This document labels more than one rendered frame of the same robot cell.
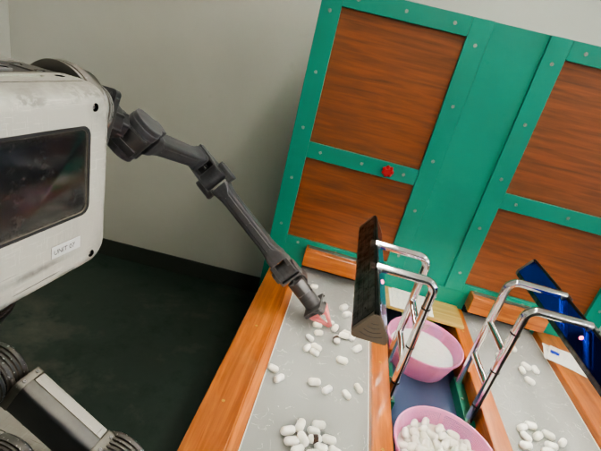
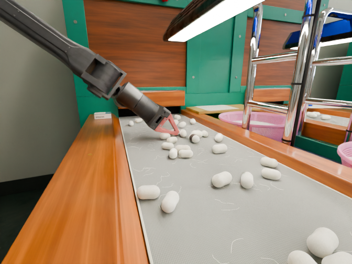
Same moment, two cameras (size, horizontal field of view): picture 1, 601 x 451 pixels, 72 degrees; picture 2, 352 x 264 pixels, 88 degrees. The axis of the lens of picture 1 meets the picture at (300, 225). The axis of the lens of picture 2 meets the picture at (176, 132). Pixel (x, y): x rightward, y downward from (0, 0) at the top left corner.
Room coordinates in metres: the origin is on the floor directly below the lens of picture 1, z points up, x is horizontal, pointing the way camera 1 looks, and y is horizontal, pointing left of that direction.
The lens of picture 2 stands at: (0.68, 0.03, 0.91)
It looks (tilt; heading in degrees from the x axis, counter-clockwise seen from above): 16 degrees down; 337
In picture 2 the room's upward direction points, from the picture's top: straight up
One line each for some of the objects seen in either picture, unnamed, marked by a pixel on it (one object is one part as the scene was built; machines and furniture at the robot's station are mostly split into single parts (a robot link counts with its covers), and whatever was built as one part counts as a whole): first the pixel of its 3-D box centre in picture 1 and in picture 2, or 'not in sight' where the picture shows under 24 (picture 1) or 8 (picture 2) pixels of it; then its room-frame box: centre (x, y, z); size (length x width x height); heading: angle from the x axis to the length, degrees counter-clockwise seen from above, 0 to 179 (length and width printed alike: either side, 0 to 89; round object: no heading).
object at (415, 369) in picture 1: (420, 350); (252, 129); (1.20, -0.51, 0.72); 0.27 x 0.27 x 0.10
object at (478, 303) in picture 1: (506, 310); (269, 94); (1.45, -0.87, 0.83); 0.30 x 0.06 x 0.07; 86
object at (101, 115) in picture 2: not in sight; (102, 115); (1.44, 0.02, 0.77); 0.06 x 0.04 x 0.02; 86
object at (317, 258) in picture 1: (340, 264); (152, 98); (1.50, -0.19, 0.83); 0.30 x 0.06 x 0.07; 86
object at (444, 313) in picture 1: (419, 305); (222, 108); (1.42, -0.53, 0.77); 0.33 x 0.15 x 0.01; 86
